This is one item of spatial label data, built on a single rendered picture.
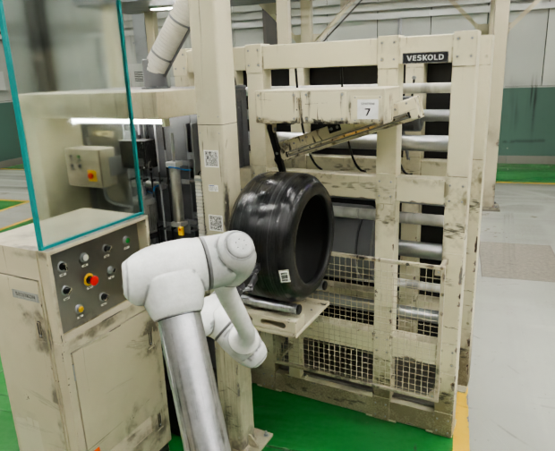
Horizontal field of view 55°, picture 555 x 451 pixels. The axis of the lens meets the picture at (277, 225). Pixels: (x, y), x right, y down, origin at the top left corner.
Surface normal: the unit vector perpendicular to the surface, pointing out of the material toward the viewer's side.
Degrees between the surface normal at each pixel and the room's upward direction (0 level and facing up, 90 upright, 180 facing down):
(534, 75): 90
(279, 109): 90
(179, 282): 65
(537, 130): 90
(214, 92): 90
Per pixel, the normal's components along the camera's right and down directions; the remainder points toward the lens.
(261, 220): -0.43, -0.23
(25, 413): -0.47, 0.26
